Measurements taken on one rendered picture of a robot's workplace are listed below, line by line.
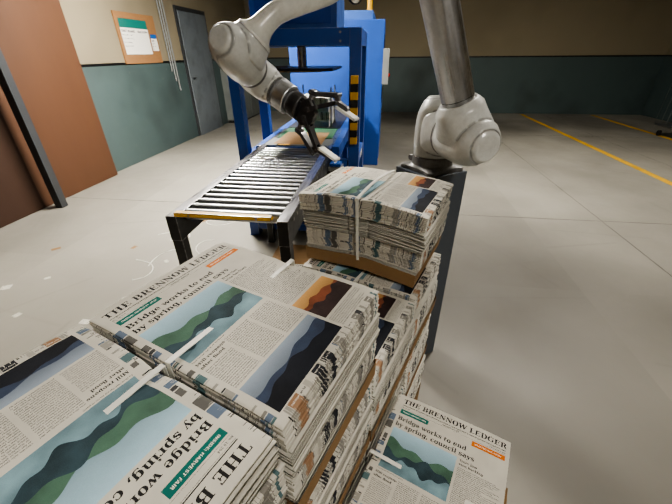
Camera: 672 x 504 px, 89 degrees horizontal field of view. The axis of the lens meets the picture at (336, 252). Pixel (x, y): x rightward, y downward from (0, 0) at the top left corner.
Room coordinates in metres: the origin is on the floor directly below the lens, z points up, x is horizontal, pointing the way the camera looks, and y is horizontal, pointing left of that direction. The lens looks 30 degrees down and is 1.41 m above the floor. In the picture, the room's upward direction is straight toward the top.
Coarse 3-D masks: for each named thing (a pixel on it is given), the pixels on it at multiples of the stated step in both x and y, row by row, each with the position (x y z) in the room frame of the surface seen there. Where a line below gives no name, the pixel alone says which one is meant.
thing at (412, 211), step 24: (384, 192) 0.91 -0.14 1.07; (408, 192) 0.92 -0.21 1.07; (432, 192) 0.93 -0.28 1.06; (384, 216) 0.82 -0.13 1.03; (408, 216) 0.79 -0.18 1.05; (432, 216) 0.81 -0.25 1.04; (384, 240) 0.82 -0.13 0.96; (408, 240) 0.79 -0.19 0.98; (432, 240) 0.88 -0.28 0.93; (384, 264) 0.82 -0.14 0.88; (408, 264) 0.79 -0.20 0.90
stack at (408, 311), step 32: (384, 288) 0.78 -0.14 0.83; (416, 288) 0.78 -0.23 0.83; (384, 320) 0.65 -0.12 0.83; (416, 320) 0.77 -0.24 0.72; (384, 352) 0.54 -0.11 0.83; (416, 352) 0.85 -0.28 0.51; (384, 384) 0.52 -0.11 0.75; (416, 384) 0.88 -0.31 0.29; (384, 416) 0.58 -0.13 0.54; (352, 448) 0.38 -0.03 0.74; (320, 480) 0.28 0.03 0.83; (352, 480) 0.40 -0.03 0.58
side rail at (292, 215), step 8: (320, 160) 2.23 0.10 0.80; (328, 160) 2.42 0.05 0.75; (312, 168) 2.05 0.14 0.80; (320, 168) 2.09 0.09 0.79; (312, 176) 1.90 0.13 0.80; (320, 176) 2.08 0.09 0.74; (304, 184) 1.76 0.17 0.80; (296, 192) 1.64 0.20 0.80; (296, 200) 1.53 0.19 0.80; (288, 208) 1.44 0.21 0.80; (296, 208) 1.44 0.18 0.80; (280, 216) 1.35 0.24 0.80; (288, 216) 1.35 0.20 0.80; (296, 216) 1.43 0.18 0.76; (304, 216) 1.59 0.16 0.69; (280, 224) 1.29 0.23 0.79; (288, 224) 1.29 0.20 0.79; (296, 224) 1.42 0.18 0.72; (280, 232) 1.29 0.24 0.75; (288, 232) 1.29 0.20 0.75; (296, 232) 1.41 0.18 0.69; (280, 240) 1.29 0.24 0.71; (288, 240) 1.29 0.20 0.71
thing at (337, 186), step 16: (336, 176) 1.08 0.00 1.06; (352, 176) 1.07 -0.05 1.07; (368, 176) 1.06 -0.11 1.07; (304, 192) 0.95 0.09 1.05; (320, 192) 0.93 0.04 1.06; (336, 192) 0.92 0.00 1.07; (352, 192) 0.92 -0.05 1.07; (304, 208) 0.94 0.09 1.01; (320, 208) 0.92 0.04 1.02; (336, 208) 0.90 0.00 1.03; (320, 224) 0.92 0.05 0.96; (336, 224) 0.90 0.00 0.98; (320, 240) 0.93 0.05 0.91; (336, 240) 0.90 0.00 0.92
